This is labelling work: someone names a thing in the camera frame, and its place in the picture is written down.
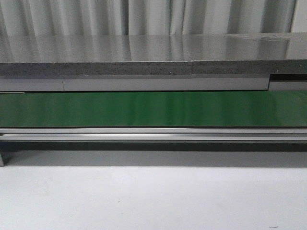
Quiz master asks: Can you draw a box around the aluminium conveyor frame rail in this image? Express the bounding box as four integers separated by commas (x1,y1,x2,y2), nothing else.
0,126,307,168

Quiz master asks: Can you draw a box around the green conveyor belt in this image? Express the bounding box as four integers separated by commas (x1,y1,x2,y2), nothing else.
0,91,307,127

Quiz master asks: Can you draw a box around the white pleated curtain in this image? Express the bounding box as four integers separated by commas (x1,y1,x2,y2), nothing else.
0,0,307,36

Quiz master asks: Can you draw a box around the grey stone counter slab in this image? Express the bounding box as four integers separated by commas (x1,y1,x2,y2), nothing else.
0,33,307,76

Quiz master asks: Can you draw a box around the grey cabinet front panel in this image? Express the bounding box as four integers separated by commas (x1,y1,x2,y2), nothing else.
0,74,307,92

